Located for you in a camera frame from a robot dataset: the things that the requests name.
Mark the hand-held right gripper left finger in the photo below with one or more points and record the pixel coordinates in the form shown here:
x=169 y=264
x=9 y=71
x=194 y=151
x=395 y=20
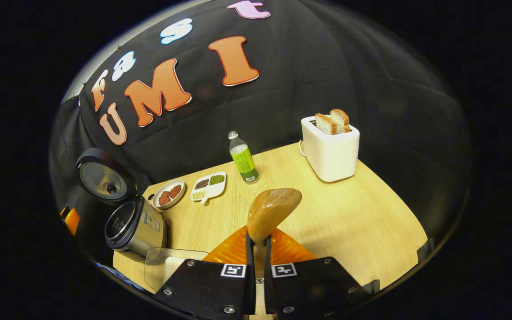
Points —
x=250 y=284

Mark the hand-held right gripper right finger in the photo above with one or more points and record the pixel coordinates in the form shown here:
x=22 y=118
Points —
x=268 y=284

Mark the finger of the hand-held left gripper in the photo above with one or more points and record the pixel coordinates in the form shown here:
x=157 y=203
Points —
x=71 y=220

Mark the dark lidded silver rice cooker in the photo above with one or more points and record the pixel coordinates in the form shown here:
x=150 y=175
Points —
x=142 y=233

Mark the wooden spoon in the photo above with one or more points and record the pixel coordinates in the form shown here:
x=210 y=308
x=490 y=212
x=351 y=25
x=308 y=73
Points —
x=271 y=211

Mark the clear plastic container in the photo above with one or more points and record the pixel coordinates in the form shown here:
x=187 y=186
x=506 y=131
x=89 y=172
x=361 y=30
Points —
x=156 y=266

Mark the round plate of red meat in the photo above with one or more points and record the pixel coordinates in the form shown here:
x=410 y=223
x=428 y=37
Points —
x=168 y=194

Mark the white divided dish of beans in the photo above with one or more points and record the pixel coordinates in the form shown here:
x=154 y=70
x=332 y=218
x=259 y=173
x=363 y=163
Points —
x=209 y=186

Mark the green label drink bottle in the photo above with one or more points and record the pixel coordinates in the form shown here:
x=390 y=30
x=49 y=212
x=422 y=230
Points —
x=243 y=160

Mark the white toaster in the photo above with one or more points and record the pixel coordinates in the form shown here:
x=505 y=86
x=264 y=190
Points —
x=331 y=155

